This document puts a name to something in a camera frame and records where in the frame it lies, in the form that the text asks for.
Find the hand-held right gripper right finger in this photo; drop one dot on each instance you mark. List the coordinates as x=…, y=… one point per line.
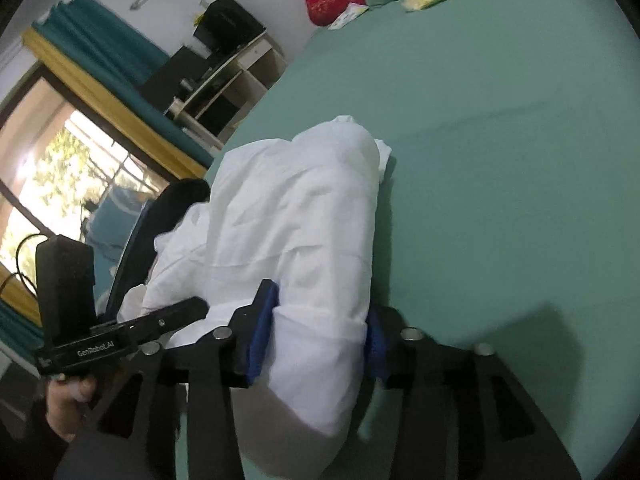
x=375, y=345

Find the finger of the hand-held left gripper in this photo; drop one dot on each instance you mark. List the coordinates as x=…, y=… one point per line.
x=175, y=312

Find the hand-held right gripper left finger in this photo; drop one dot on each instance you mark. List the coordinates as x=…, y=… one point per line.
x=260, y=330

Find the white garment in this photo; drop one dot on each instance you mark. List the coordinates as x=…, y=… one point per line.
x=300, y=220

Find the person's left hand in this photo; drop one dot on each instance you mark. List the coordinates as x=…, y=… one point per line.
x=65, y=405

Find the blue striped cloth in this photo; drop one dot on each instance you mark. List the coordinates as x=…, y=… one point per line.
x=117, y=215

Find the black cloth with grey trim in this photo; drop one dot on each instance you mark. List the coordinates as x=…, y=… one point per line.
x=170, y=210

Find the window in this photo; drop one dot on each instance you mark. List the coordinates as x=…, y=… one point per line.
x=60, y=170

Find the teal curtain with yellow border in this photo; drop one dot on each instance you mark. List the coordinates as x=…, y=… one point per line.
x=110, y=60

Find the black case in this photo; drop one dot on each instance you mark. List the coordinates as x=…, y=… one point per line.
x=172, y=77

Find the white shelf unit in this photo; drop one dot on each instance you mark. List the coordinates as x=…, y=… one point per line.
x=225, y=80

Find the black box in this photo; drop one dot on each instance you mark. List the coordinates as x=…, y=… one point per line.
x=227, y=22

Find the white paper packet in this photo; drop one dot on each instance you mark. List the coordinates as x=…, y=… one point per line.
x=350, y=16

